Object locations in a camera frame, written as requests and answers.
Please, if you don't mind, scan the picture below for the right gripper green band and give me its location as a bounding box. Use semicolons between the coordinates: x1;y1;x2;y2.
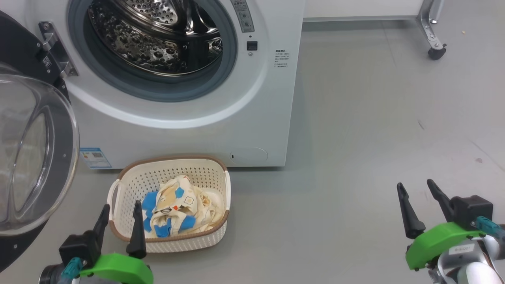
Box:
397;179;486;271

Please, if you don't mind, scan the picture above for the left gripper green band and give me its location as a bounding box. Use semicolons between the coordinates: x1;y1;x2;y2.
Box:
79;200;154;284

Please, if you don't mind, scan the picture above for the yellow garment with blue patches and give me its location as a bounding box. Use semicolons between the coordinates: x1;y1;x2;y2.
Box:
142;175;198;238

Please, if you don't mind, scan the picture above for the washing machine glass door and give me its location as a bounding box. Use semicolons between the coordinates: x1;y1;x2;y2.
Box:
0;10;80;273

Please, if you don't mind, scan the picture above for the white front-load washing machine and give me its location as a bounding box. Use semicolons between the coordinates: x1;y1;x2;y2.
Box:
0;0;305;169

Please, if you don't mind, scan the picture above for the stainless steel washing machine drum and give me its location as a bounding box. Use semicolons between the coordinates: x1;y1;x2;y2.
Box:
88;0;224;76

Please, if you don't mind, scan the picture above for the metal washing machine door hinge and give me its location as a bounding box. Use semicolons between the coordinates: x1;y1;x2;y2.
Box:
38;22;79;78

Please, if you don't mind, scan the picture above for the cream perforated laundry basket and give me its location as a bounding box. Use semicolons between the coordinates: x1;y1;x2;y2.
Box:
107;155;231;253

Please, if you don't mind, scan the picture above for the blue energy label sticker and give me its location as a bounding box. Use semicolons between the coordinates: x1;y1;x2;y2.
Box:
80;148;112;169

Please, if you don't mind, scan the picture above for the metal leg with caster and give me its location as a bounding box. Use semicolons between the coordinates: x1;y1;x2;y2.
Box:
417;0;447;60

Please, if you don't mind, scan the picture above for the grey instruction sticker strip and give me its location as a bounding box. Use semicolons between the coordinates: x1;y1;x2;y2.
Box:
231;0;255;33

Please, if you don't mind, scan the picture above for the teal camera cable connector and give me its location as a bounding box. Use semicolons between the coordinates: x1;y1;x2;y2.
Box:
475;216;505;242
60;257;84;282

